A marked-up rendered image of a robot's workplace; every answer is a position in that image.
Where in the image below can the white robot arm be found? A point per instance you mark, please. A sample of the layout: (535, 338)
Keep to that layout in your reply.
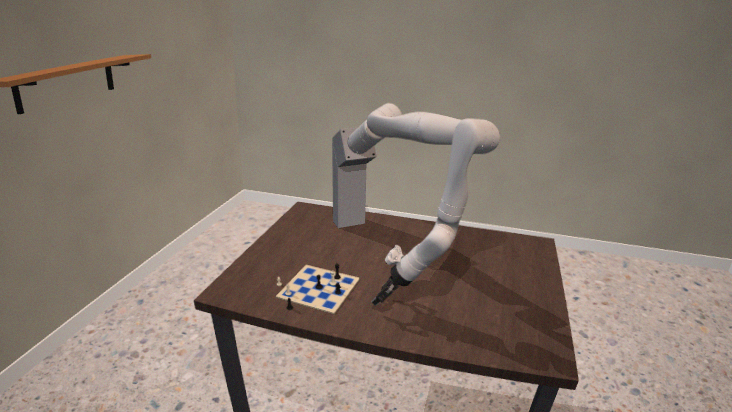
(470, 136)

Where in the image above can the blue and cream chessboard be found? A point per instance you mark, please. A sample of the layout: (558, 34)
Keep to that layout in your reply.
(304, 292)

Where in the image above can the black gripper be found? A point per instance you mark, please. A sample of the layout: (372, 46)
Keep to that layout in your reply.
(386, 290)

